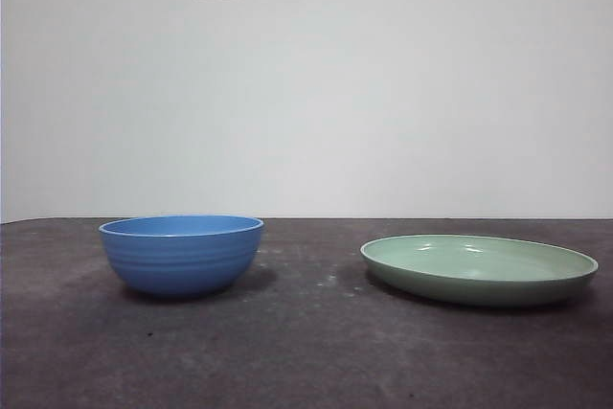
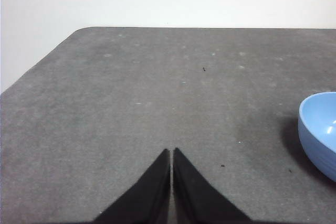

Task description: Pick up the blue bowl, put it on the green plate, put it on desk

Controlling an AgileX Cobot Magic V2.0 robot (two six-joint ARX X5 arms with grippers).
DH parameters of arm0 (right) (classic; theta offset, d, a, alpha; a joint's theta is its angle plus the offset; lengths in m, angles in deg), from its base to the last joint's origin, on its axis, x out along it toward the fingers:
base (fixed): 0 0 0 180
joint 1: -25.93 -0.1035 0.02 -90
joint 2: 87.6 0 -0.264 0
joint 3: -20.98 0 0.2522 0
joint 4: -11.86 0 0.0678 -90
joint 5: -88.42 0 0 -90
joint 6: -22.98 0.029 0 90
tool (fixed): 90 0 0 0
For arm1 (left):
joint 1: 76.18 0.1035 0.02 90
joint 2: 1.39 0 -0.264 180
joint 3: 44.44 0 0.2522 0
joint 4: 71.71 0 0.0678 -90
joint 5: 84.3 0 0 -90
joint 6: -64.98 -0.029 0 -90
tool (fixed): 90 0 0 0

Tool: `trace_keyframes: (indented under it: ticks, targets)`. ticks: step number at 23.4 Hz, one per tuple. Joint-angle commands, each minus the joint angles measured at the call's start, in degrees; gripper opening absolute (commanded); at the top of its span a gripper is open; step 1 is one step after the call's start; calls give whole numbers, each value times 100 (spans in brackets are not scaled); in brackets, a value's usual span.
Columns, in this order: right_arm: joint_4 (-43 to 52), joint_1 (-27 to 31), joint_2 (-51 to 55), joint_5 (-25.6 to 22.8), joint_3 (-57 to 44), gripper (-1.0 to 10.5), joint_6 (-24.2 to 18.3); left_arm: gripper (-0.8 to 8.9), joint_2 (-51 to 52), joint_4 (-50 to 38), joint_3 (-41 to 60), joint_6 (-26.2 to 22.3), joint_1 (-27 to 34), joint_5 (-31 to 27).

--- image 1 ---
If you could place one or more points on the green round plate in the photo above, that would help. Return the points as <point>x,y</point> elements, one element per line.
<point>479,284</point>

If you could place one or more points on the blue ribbed bowl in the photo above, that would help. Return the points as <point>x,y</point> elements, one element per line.
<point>182,260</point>

